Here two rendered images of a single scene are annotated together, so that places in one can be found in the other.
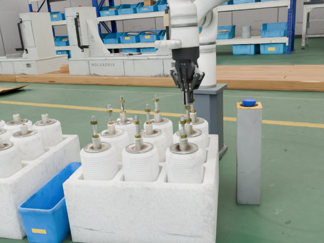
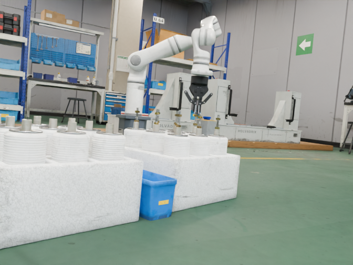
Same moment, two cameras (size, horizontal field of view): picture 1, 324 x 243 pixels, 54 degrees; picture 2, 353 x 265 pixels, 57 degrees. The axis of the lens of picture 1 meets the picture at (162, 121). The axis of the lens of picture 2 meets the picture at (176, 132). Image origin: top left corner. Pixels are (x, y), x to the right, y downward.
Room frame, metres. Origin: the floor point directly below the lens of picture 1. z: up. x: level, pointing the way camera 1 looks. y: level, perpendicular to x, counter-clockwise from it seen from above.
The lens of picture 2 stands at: (0.21, 1.20, 0.32)
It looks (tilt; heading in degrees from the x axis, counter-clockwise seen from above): 3 degrees down; 301
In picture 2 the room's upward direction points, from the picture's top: 5 degrees clockwise
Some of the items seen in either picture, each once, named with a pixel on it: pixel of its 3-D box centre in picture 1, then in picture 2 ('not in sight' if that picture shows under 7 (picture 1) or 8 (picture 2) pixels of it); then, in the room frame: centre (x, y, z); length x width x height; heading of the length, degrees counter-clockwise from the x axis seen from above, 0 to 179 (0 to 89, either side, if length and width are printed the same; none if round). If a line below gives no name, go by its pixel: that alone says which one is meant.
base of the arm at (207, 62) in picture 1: (204, 65); (134, 99); (1.32, -0.19, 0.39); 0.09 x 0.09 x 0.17; 61
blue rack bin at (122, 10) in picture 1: (131, 8); not in sight; (6.60, 0.44, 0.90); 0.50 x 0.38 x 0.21; 152
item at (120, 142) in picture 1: (115, 160); (153, 155); (0.93, 0.15, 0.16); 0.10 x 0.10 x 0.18
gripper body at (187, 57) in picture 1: (185, 61); (198, 85); (0.88, -0.08, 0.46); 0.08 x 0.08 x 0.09
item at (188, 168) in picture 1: (185, 180); (214, 158); (0.76, -0.05, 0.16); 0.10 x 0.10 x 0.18
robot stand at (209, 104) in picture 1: (206, 120); (131, 143); (1.32, -0.19, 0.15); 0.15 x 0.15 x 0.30; 61
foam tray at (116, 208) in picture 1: (153, 182); (173, 171); (0.90, 0.04, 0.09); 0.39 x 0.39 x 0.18; 78
